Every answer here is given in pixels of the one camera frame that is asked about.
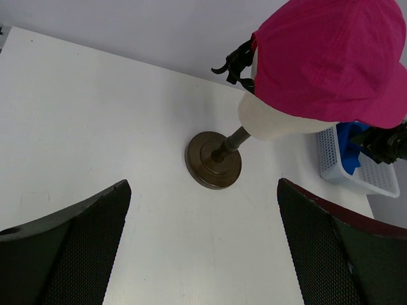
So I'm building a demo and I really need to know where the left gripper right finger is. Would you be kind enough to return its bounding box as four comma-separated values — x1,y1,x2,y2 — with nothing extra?
277,179,406,304

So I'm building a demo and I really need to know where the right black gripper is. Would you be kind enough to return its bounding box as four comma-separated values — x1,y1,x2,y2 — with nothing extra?
351,122,406,165

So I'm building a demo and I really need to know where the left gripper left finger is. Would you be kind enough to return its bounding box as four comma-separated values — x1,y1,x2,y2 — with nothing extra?
1,180,131,304

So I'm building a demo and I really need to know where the blue baseball cap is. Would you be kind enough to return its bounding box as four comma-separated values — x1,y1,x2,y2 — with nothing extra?
336,122,371,175

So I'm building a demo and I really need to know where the white perforated plastic basket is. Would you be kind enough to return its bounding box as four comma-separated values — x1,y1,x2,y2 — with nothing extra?
317,127,400,198

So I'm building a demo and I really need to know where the cream mannequin head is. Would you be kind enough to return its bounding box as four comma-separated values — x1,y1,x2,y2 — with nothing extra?
237,50,341,141

